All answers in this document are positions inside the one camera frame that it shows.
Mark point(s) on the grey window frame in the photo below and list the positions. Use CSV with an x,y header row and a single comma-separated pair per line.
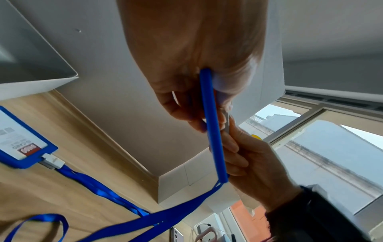
x,y
302,127

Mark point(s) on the person's left hand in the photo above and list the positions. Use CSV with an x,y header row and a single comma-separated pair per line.
x,y
191,42

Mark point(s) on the person's right forearm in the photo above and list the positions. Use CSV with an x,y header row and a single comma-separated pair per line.
x,y
311,217

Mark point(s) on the person's right hand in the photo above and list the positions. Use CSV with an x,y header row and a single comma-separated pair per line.
x,y
263,165

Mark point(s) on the blue badge holder with card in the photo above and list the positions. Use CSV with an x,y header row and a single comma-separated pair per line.
x,y
21,141

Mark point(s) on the yellow round object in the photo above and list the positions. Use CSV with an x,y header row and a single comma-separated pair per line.
x,y
256,136

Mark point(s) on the grey smartphone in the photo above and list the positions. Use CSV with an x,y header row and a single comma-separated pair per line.
x,y
174,235

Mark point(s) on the white open box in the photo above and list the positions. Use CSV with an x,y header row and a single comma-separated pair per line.
x,y
27,54

